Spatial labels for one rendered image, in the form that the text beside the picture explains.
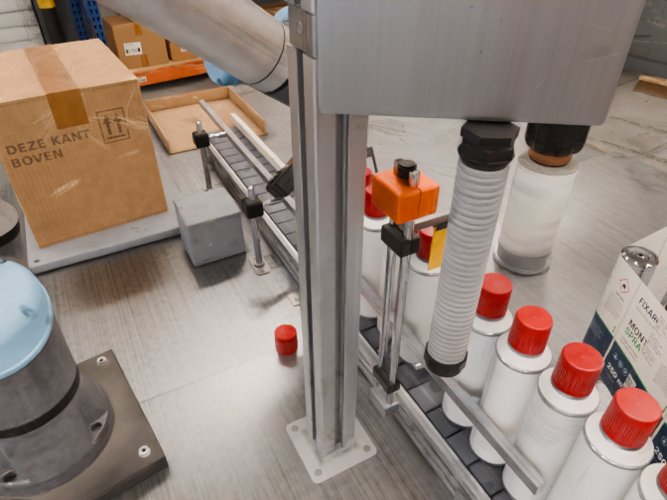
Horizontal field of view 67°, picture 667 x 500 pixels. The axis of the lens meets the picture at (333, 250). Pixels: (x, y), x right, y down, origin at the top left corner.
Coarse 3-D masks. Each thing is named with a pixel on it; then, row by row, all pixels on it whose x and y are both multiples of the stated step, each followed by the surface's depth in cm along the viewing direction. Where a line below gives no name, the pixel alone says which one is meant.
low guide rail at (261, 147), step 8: (232, 120) 126; (240, 120) 123; (240, 128) 122; (248, 128) 119; (248, 136) 118; (256, 136) 116; (256, 144) 114; (264, 144) 113; (264, 152) 111; (272, 152) 109; (272, 160) 108; (280, 160) 107; (280, 168) 105
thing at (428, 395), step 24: (216, 144) 121; (240, 168) 111; (264, 192) 103; (288, 216) 96; (288, 240) 90; (408, 384) 65; (432, 384) 65; (432, 408) 62; (456, 432) 59; (480, 480) 55
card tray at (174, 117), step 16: (176, 96) 149; (192, 96) 152; (208, 96) 154; (224, 96) 156; (160, 112) 148; (176, 112) 148; (192, 112) 148; (224, 112) 148; (240, 112) 148; (256, 112) 139; (160, 128) 130; (176, 128) 139; (192, 128) 139; (208, 128) 139; (256, 128) 139; (176, 144) 131; (192, 144) 131
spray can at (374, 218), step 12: (372, 204) 63; (372, 216) 64; (384, 216) 64; (372, 228) 64; (372, 240) 65; (372, 252) 66; (372, 264) 68; (372, 276) 69; (372, 288) 70; (360, 300) 72; (360, 312) 74; (372, 312) 73
